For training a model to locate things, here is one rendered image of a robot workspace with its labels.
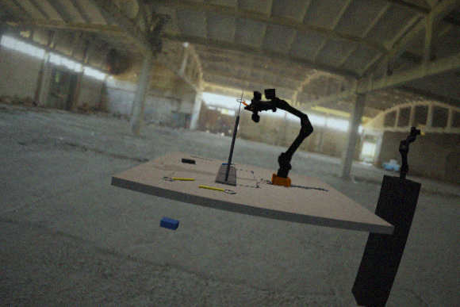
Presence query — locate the blue rectangular block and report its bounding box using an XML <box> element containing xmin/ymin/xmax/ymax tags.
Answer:
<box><xmin>160</xmin><ymin>217</ymin><xmax>179</xmax><ymax>230</ymax></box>

